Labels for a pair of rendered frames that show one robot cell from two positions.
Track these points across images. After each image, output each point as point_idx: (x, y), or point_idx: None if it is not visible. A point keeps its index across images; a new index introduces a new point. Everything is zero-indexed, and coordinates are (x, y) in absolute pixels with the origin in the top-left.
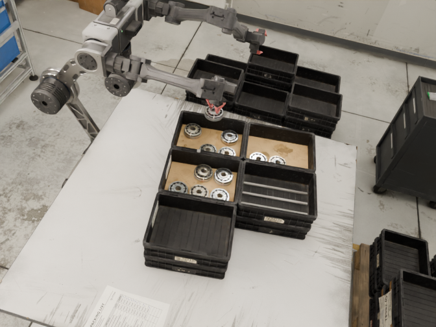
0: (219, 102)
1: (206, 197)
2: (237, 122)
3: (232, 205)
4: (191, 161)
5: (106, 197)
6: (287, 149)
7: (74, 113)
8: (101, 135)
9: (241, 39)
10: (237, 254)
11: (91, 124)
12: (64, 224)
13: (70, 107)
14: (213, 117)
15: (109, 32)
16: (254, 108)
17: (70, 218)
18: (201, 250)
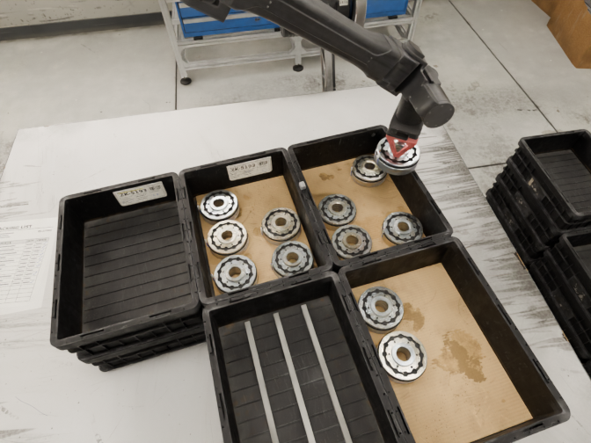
0: (397, 127)
1: (194, 244)
2: (437, 219)
3: (193, 298)
4: (293, 197)
5: (200, 150)
6: (472, 365)
7: (322, 64)
8: (302, 98)
9: None
10: (165, 375)
11: (326, 90)
12: (141, 134)
13: (321, 51)
14: (377, 156)
15: None
16: (585, 272)
17: (152, 135)
18: (108, 298)
